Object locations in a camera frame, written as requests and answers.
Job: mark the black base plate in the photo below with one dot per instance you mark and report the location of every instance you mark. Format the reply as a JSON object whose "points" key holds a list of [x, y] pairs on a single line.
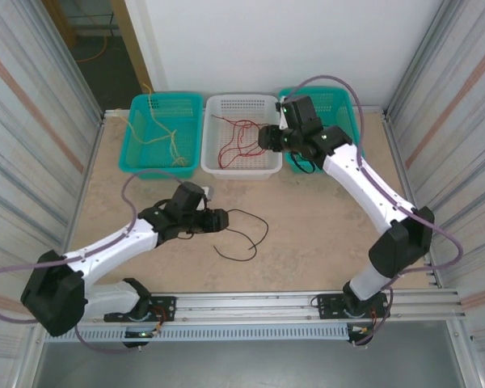
{"points": [[329, 303], [163, 309]]}

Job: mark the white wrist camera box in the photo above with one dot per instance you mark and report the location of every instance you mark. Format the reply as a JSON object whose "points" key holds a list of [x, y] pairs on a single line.
{"points": [[210, 194], [281, 117]]}

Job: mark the aluminium mounting rail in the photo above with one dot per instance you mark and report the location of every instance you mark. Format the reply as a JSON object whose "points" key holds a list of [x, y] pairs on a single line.
{"points": [[246, 301]]}

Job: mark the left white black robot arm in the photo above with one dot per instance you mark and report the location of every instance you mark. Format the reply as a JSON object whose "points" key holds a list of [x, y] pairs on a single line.
{"points": [[105, 254]]}

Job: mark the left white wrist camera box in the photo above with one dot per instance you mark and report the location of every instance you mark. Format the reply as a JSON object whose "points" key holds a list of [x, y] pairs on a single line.
{"points": [[210, 194]]}

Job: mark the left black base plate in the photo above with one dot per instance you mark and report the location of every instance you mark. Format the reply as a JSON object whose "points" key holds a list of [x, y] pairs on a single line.
{"points": [[163, 309]]}

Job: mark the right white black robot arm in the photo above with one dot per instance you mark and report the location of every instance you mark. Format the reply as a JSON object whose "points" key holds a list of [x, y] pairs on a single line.
{"points": [[363, 190]]}

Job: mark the white plastic basket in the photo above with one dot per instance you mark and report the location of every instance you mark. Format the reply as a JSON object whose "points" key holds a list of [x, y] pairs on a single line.
{"points": [[210, 161]]}

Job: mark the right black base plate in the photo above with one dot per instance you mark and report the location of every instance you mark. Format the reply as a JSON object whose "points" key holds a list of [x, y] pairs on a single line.
{"points": [[329, 303]]}

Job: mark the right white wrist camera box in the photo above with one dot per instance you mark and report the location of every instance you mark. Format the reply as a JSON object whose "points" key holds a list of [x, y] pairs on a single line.
{"points": [[281, 117]]}

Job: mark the wooden door frame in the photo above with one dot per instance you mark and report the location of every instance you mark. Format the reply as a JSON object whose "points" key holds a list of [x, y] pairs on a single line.
{"points": [[135, 44]]}

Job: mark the teal plastic basket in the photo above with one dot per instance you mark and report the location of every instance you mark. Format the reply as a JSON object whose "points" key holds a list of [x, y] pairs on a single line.
{"points": [[331, 105], [186, 121]]}

